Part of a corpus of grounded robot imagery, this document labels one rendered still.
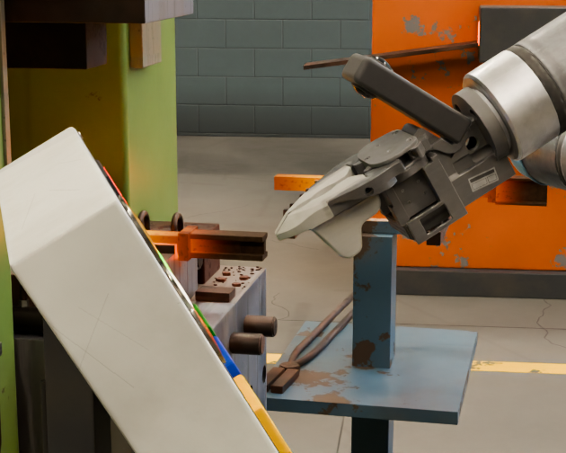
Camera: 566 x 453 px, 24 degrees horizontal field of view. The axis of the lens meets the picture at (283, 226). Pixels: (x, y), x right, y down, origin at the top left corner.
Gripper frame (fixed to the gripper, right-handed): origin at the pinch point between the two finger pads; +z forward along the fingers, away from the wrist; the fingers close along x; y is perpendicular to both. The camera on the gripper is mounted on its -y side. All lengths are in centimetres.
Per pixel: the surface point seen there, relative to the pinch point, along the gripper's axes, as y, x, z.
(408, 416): 53, 59, -7
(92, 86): -8, 75, 6
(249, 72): 142, 787, -111
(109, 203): -15.7, -26.8, 11.7
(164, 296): -8.7, -26.9, 11.9
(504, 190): 42, 83, -41
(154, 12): -16.7, 38.3, -3.2
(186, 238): 9.0, 44.0, 6.9
